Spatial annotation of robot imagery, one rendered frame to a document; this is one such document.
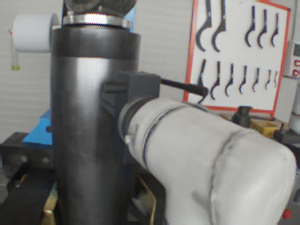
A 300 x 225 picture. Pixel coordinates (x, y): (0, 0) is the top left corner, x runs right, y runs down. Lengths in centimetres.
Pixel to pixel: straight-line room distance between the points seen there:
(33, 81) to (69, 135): 229
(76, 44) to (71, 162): 26
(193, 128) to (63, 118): 34
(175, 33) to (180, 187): 248
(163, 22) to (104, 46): 218
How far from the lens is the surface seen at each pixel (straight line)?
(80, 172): 50
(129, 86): 28
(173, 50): 259
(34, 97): 276
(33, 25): 142
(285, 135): 59
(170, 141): 18
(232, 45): 285
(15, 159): 88
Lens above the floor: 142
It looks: 15 degrees down
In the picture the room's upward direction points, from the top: 5 degrees clockwise
